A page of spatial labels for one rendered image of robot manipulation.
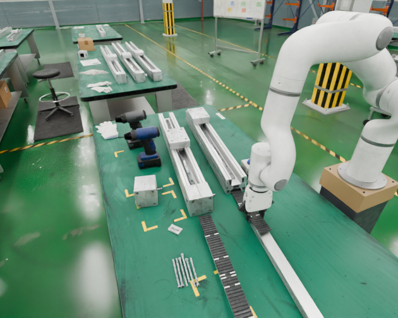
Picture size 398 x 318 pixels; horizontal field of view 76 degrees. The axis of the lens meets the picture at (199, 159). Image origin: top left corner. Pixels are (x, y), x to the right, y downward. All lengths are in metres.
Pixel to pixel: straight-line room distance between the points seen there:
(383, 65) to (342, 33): 0.23
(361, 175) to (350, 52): 0.61
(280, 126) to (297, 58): 0.19
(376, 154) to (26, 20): 15.51
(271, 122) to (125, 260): 0.68
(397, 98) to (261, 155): 0.52
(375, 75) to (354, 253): 0.60
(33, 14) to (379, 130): 15.42
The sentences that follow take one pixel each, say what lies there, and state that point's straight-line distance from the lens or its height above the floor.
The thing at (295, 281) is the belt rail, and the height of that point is 0.81.
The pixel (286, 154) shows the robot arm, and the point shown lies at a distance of 0.79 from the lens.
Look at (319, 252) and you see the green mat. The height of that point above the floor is 0.78.
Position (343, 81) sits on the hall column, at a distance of 4.30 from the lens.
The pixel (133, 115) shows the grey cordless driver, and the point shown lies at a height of 0.99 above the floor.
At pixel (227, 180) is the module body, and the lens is 1.14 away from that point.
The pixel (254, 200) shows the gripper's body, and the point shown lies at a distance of 0.96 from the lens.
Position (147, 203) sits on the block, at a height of 0.80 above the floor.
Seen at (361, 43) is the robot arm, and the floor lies 1.45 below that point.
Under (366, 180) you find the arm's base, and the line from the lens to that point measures 1.27.
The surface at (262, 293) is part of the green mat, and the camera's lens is 0.92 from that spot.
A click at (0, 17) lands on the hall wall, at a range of 16.02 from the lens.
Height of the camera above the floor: 1.57
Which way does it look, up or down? 34 degrees down
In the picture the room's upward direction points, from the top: 1 degrees counter-clockwise
